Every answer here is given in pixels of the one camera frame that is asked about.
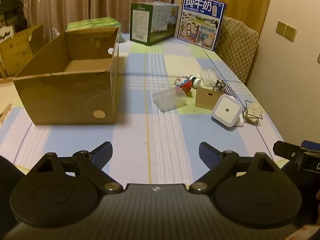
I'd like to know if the cream embroidered cloth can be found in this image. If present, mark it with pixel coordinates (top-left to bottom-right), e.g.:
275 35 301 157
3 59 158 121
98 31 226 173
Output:
0 79 19 125

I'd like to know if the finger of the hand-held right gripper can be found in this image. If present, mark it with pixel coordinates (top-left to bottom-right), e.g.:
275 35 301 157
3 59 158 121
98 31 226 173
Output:
272 141 304 162

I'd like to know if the beige quilted chair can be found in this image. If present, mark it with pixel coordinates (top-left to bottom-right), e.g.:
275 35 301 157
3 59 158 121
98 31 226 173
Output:
215 16 260 84

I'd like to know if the red round doll toy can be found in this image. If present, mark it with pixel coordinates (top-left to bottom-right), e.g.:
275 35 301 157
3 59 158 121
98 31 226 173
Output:
174 77 193 95

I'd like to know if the clear plastic box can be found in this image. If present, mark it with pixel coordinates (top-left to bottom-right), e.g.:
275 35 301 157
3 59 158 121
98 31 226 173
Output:
152 87 188 113

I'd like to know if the beige patterned curtain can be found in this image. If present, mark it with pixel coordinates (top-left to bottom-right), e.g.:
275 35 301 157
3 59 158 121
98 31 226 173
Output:
20 0 178 43

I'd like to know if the green tissue multipack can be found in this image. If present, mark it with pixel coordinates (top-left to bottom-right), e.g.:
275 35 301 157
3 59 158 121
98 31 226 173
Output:
66 17 123 43

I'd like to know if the green jar with white lid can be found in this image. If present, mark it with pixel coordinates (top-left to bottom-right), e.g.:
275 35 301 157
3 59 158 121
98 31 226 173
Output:
187 75 202 88

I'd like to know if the brown cardboard box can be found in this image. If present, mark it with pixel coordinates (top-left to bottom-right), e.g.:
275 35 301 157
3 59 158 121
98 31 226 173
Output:
12 26 120 126

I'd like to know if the metal coil spring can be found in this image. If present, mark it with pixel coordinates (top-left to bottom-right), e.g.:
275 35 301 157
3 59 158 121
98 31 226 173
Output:
214 79 237 99

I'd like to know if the black folding ladder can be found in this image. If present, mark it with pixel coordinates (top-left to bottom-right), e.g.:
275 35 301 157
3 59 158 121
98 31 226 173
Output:
0 0 28 34

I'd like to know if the small brown paper box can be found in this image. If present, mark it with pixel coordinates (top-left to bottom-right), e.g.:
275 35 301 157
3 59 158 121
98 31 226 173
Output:
194 85 222 110

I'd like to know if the gold wall socket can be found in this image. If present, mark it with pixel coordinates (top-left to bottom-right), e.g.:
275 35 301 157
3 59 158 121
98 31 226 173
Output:
276 21 287 37
285 25 297 42

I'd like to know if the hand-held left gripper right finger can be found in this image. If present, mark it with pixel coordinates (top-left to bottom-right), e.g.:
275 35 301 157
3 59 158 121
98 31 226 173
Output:
189 142 285 194

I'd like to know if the green milk carton box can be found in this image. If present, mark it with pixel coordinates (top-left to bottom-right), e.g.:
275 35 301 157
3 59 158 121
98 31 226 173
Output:
129 2 180 46

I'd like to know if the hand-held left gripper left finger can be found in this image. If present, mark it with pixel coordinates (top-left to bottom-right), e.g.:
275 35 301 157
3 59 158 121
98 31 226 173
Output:
25 141 124 194

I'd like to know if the clear container of white pieces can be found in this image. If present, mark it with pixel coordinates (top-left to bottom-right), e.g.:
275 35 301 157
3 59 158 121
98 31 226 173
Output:
199 67 219 87

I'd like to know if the blue milk carton box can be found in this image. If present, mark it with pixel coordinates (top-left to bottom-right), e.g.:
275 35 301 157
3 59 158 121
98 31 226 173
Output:
177 0 228 52

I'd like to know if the white square night light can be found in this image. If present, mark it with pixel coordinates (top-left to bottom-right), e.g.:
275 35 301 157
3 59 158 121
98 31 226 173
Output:
211 94 243 130

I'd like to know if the brown shipping carton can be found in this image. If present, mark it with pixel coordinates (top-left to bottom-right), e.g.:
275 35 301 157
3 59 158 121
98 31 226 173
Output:
0 24 44 78

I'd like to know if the wire frame holder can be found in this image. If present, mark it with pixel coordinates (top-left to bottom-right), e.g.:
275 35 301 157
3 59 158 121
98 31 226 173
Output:
241 100 263 126

